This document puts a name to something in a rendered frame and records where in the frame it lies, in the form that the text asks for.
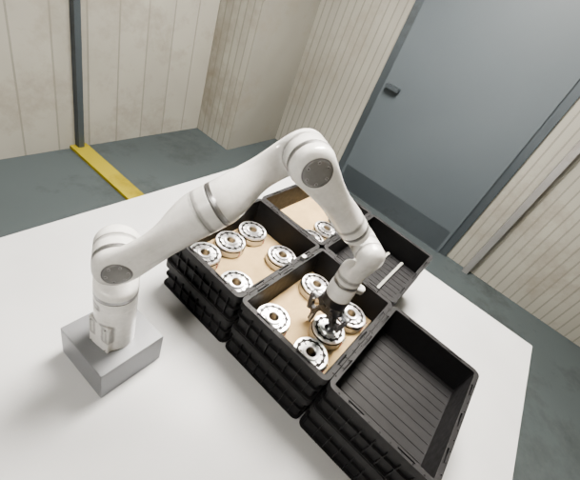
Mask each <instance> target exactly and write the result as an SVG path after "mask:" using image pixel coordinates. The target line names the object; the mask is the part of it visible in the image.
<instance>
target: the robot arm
mask: <svg viewBox="0 0 580 480"><path fill-rule="evenodd" d="M287 177H290V178H291V180H292V181H293V182H294V183H295V184H296V185H297V186H298V187H299V188H300V189H302V190H303V191H304V192H305V193H306V194H307V195H308V196H309V197H311V198H312V199H313V200H314V201H315V202H316V203H317V204H318V205H319V207H320V208H321V209H322V210H323V211H324V213H325V214H326V215H327V216H328V218H329V220H330V222H331V224H332V225H333V227H334V228H335V230H336V231H337V233H338V234H339V235H340V237H341V238H342V239H343V241H344V242H345V243H347V244H348V245H349V246H350V249H351V251H352V253H353V255H354V257H355V259H356V260H354V259H347V260H345V261H344V262H343V263H342V265H341V266H340V268H339V269H338V271H337V272H336V273H335V275H334V276H333V277H332V278H331V280H330V282H329V284H328V285H327V287H326V289H325V290H324V292H323V294H320V293H319V292H318V290H317V289H315V290H313V291H312V292H311V293H310V297H309V301H308V304H307V307H308V308H309V309H310V314H309V315H308V318H309V320H308V321H309V322H310V321H311V320H312V319H313V317H314V316H315V314H316V312H318V311H322V312H323V313H325V314H326V315H327V317H328V318H329V326H328V327H327V331H329V332H331V331H332V330H334V331H335V332H338V331H340V330H341V329H342V328H344V327H345V326H346V325H347V324H348V323H349V322H350V321H351V319H350V318H349V317H348V318H347V316H346V315H345V314H344V313H345V308H346V307H347V306H348V304H349V303H350V301H351V299H352V298H353V296H354V295H355V293H356V294H359V295H362V294H363V293H364V291H365V290H366V289H365V287H364V286H363V285H362V282H363V281H364V280H365V279H366V278H367V277H368V276H370V275H371V274H372V273H374V272H375V271H376V270H378V269H379V268H381V266H382V265H383V264H384V262H385V258H386V254H385V251H384V249H383V248H382V246H381V244H380V242H379V241H378V239H377V237H376V236H375V234H374V232H373V231H372V229H371V228H370V226H369V223H368V221H367V220H366V218H365V216H364V214H363V213H362V211H361V210H360V209H359V207H358V206H357V204H356V203H355V202H354V200H353V199H352V198H351V196H350V194H349V192H348V190H347V188H346V185H345V183H344V180H343V177H342V174H341V171H340V168H339V165H338V162H337V159H336V156H335V153H334V151H333V149H332V148H331V146H330V145H329V143H328V142H327V141H326V139H325V138H324V137H323V136H322V134H321V133H320V132H318V131H317V130H314V129H300V130H295V131H293V132H291V133H290V134H288V135H286V136H285V137H283V138H282V139H280V140H279V141H277V142H276V143H274V144H273V145H271V146H270V147H268V148H267V149H266V150H264V151H262V152H261V153H259V154H258V155H256V156H255V157H253V158H251V160H249V161H247V162H245V163H243V164H241V165H239V166H238V167H236V168H234V169H232V170H229V171H228V172H226V173H224V174H222V175H221V176H219V177H217V178H215V179H213V180H211V181H209V182H207V183H205V184H204V185H202V186H200V187H198V188H196V189H194V190H192V191H190V192H188V193H186V194H185V195H183V196H182V197H181V198H180V199H179V200H178V201H177V202H176V203H174V205H173V206H172V207H171V208H170V209H169V210H168V211H167V212H166V214H165V215H164V216H163V217H162V218H161V219H160V221H159V222H158V223H157V224H156V225H155V226H154V227H153V228H152V229H151V230H149V231H148V232H146V233H145V234H143V235H142V236H140V235H139V233H138V232H137V231H136V230H135V229H133V228H131V227H129V226H126V225H122V224H113V225H108V226H105V227H104V228H102V229H100V231H98V232H97V233H96V234H95V236H94V238H93V241H92V250H91V259H90V270H91V274H92V305H93V313H92V314H90V316H89V320H90V340H91V341H92V342H94V343H95V344H96V345H97V346H98V347H100V348H101V349H102V350H103V351H104V352H106V353H109V352H110V351H112V350H120V349H122V348H124V347H126V346H127V345H128V344H129V343H130V342H131V341H132V339H133V337H134V334H135V324H136V313H137V304H138V294H139V286H140V276H141V275H143V274H144V273H146V272H147V271H149V270H151V269H152V268H154V267H155V266H157V265H158V264H160V263H161V262H163V261H165V260H166V259H168V258H169V257H171V256H172V255H174V254H175V253H177V252H179V251H180V250H183V249H185V248H187V247H188V246H190V245H192V244H194V243H196V242H197V241H199V240H201V239H203V238H205V237H207V236H209V235H212V234H214V233H216V232H218V231H220V230H221V229H223V228H225V227H227V226H229V225H231V224H233V223H234V222H236V221H237V220H238V219H239V218H240V217H241V216H242V215H243V214H244V213H245V212H246V211H247V210H248V209H249V208H250V206H251V205H252V204H253V203H254V202H255V201H256V199H257V198H258V197H259V196H260V195H261V194H262V193H263V192H264V191H265V190H266V189H268V188H269V187H270V186H272V185H274V184H275V183H277V182H279V181H281V180H283V179H285V178H287ZM316 298H318V300H319V305H317V306H316V307H315V305H314V303H315V300H316ZM339 317H341V324H340V325H339V326H338V325H336V321H337V318H339Z"/></svg>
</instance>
